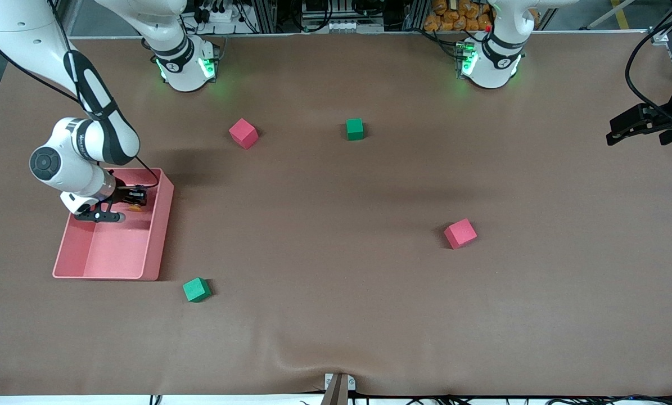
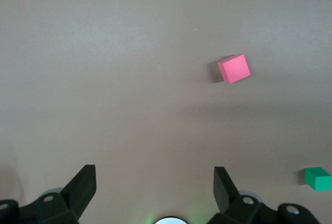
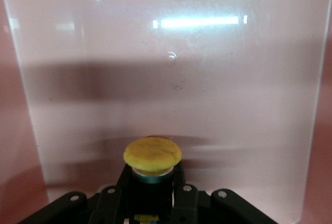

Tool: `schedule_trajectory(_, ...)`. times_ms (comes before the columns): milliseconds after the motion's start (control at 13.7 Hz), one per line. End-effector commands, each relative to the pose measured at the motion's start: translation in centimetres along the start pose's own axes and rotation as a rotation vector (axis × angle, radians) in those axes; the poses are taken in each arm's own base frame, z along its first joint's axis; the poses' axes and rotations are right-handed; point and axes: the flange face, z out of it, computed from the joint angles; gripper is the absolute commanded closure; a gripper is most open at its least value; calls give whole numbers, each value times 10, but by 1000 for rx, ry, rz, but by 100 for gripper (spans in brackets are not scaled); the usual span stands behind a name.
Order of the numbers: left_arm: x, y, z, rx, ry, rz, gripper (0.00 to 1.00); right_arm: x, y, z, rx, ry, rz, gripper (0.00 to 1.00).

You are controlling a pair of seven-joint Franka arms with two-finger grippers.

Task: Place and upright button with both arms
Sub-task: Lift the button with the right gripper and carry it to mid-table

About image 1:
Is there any pink plastic tray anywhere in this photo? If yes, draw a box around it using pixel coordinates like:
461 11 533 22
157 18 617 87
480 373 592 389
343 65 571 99
52 167 175 281

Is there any pink foam cube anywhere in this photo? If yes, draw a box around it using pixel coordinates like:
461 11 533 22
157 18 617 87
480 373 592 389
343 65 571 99
444 218 478 250
228 118 259 150

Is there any white power strip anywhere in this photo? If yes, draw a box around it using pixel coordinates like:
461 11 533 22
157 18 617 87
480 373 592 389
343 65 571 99
192 0 236 24

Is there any bag of orange objects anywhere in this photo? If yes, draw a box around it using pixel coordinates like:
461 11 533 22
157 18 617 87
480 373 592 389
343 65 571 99
424 0 494 32

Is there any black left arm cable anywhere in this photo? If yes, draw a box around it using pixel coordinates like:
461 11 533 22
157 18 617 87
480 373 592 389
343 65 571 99
625 14 672 127

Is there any aluminium frame post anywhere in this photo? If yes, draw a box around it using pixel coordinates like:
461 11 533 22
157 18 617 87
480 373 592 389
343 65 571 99
251 0 277 33
403 0 429 32

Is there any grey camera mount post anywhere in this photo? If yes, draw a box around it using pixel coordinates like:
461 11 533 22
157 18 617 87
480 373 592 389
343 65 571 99
320 372 357 405

